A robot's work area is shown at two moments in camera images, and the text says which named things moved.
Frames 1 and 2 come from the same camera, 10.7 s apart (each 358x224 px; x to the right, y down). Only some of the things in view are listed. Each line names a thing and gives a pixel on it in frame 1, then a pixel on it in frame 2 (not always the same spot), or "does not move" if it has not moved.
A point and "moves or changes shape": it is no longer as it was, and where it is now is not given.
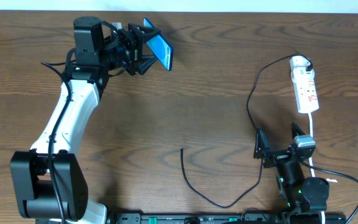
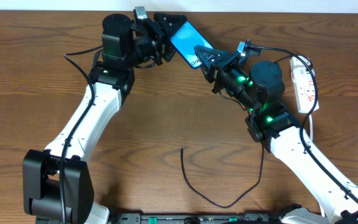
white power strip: [305, 89] does not move
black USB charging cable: [258, 72] moves or changes shape
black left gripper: [136, 50] to [159, 42]
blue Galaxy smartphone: [160, 47] moves or changes shape
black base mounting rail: [220, 218] does not move
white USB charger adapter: [299, 61] does not move
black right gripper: [279, 156] to [215, 69]
